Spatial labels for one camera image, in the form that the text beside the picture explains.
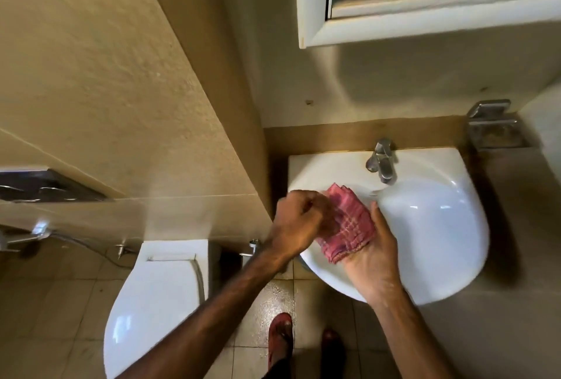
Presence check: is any person's right hand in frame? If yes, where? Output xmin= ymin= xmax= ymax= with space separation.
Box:
xmin=344 ymin=201 xmax=406 ymax=309

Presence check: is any person's left hand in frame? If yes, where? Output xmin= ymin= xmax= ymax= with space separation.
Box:
xmin=268 ymin=190 xmax=341 ymax=263

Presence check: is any red checked cloth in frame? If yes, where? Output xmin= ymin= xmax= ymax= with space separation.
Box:
xmin=313 ymin=182 xmax=379 ymax=264

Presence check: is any white wash basin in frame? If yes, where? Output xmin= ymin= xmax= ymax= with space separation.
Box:
xmin=287 ymin=146 xmax=491 ymax=307

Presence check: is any person's left forearm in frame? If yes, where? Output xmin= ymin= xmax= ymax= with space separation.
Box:
xmin=113 ymin=242 xmax=292 ymax=379

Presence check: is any person's right forearm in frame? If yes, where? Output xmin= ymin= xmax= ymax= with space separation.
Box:
xmin=366 ymin=288 xmax=456 ymax=379

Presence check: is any person's right red flip-flop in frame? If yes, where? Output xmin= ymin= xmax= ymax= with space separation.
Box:
xmin=321 ymin=328 xmax=345 ymax=357

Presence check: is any person's red flip-flop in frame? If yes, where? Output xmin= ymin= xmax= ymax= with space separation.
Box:
xmin=268 ymin=312 xmax=295 ymax=366
xmin=321 ymin=328 xmax=345 ymax=357

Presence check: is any chrome basin faucet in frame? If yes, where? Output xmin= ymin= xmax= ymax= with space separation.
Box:
xmin=366 ymin=137 xmax=399 ymax=186

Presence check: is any person's left red flip-flop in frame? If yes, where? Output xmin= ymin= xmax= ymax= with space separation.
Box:
xmin=268 ymin=312 xmax=295 ymax=366

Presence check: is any person's left leg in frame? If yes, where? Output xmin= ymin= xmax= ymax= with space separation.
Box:
xmin=262 ymin=317 xmax=293 ymax=379

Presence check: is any chrome toilet paper holder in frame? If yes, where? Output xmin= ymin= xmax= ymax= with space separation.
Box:
xmin=238 ymin=238 xmax=264 ymax=259

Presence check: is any white toilet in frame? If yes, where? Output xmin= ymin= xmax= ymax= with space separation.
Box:
xmin=103 ymin=239 xmax=210 ymax=379

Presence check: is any chrome flush plate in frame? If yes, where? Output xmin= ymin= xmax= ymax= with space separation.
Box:
xmin=0 ymin=167 xmax=108 ymax=204

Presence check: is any chrome bidet sprayer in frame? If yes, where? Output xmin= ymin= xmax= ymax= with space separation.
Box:
xmin=0 ymin=221 xmax=53 ymax=257

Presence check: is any chrome wall soap holder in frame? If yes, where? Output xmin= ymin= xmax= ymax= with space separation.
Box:
xmin=465 ymin=98 xmax=527 ymax=149

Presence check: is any grey sprayer hose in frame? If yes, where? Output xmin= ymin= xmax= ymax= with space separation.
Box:
xmin=50 ymin=232 xmax=128 ymax=268

